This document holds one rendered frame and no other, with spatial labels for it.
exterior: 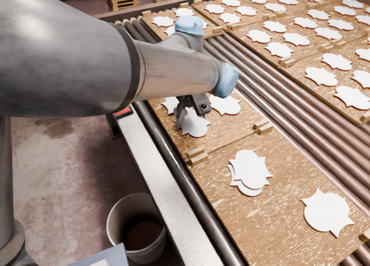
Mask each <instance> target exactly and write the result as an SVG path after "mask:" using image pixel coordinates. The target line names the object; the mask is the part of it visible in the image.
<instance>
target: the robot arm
mask: <svg viewBox="0 0 370 266"><path fill-rule="evenodd" d="M174 29H175V32H174V33H173V34H171V35H170V36H169V37H167V38H165V39H164V40H162V41H161V42H159V43H158V44H150V43H147V42H142V41H138V40H133V38H132V37H131V36H130V34H128V32H127V31H125V30H124V29H123V28H122V27H120V26H118V25H115V24H112V23H108V22H105V21H102V20H100V19H96V18H94V17H92V16H90V15H88V14H86V13H84V12H81V11H79V10H77V9H75V8H73V7H71V6H69V5H67V4H65V3H63V2H61V1H60V0H0V266H39V265H38V264H37V263H36V262H35V261H34V260H33V259H32V258H31V257H30V255H29V254H28V253H27V251H26V249H25V230H24V227H23V225H22V224H21V223H20V222H19V221H18V220H17V219H15V218H14V197H13V153H12V117H21V118H47V119H49V118H77V117H91V116H99V115H106V114H110V113H116V112H120V111H122V110H124V109H125V108H127V107H128V106H129V105H130V104H131V103H132V102H133V101H141V100H150V99H159V98H165V97H174V96H175V97H176V99H177V100H178V101H179V103H178V104H177V108H176V107H175V108H174V109H173V113H174V115H175V118H176V124H177V127H178V128H180V127H181V126H182V123H183V121H184V117H185V116H186V115H187V113H188V111H187V110H186V107H188V108H191V107H192V106H193V107H194V110H195V112H196V114H197V116H204V117H205V118H206V116H207V114H208V113H209V112H210V111H211V110H212V108H211V105H210V103H209V99H208V97H207V96H206V94H205V93H210V94H212V95H213V96H216V97H219V98H221V99H226V98H227V97H229V96H230V95H231V93H232V92H233V90H234V88H235V86H236V84H237V81H238V76H239V71H238V69H237V68H236V67H234V66H231V65H229V64H228V63H227V62H226V63H225V62H222V61H219V60H217V59H214V58H212V57H209V56H207V55H204V54H203V36H204V33H203V21H202V20H201V19H200V18H199V17H196V16H193V15H184V16H181V17H179V18H177V19H176V21H175V27H174Z"/></svg>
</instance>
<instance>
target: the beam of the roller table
mask: <svg viewBox="0 0 370 266"><path fill-rule="evenodd" d="M130 106H131V107H132V109H133V112H134V113H133V114H131V115H128V116H125V117H122V118H119V119H117V120H115V119H114V120H115V122H116V124H117V127H118V129H119V131H120V133H121V135H122V137H123V139H124V141H125V143H126V146H127V148H128V150H129V152H130V154H131V156H132V158H133V160H134V163H135V165H136V167H137V169H138V171H139V173H140V175H141V177H142V180H143V182H144V184H145V186H146V188H147V190H148V192H149V194H150V197H151V199H152V201H153V203H154V206H155V208H156V210H157V212H158V214H159V216H160V218H161V220H162V223H163V225H164V227H165V229H166V231H167V233H168V235H169V237H170V239H171V242H172V244H173V246H174V248H175V250H176V252H177V254H178V256H179V259H180V261H181V263H182V265H183V266H224V264H223V262H222V261H221V259H220V257H219V255H218V254H217V252H216V250H215V248H214V246H213V245H212V243H211V242H210V240H209V238H208V236H207V235H206V233H205V231H204V229H203V228H202V226H201V224H200V222H199V220H198V219H197V217H196V215H195V213H194V212H193V210H192V208H191V206H190V205H189V203H188V202H187V200H186V198H185V196H184V194H183V193H182V191H181V189H180V187H179V186H178V184H177V182H176V180H175V179H174V177H173V175H172V173H171V171H170V170H169V168H168V167H167V165H166V163H165V161H164V160H163V158H162V156H161V154H160V153H159V151H158V149H157V147H156V145H155V144H154V142H153V140H152V138H151V137H150V135H149V133H148V131H147V130H146V128H145V126H144V125H143V123H142V121H141V119H140V118H139V116H138V114H137V112H136V111H135V109H134V107H133V105H132V104H130ZM113 118H114V117H113Z"/></svg>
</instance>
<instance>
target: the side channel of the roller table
mask: <svg viewBox="0 0 370 266"><path fill-rule="evenodd" d="M194 1H196V0H168V1H163V2H157V3H152V4H147V5H143V6H138V7H133V8H127V9H122V10H117V11H113V12H108V13H103V14H98V15H92V17H94V18H96V19H100V20H102V21H105V22H109V21H110V22H111V23H113V24H114V21H115V20H119V21H120V22H122V19H124V18H126V19H127V20H129V18H130V17H134V18H137V16H138V15H141V16H142V12H146V11H151V13H152V12H155V13H158V11H162V12H164V11H165V10H166V9H168V10H171V9H172V8H176V9H177V8H178V7H180V4H182V3H189V6H190V5H191V4H194ZM204 1H206V2H208V1H209V0H202V2H204ZM212 1H214V0H212Z"/></svg>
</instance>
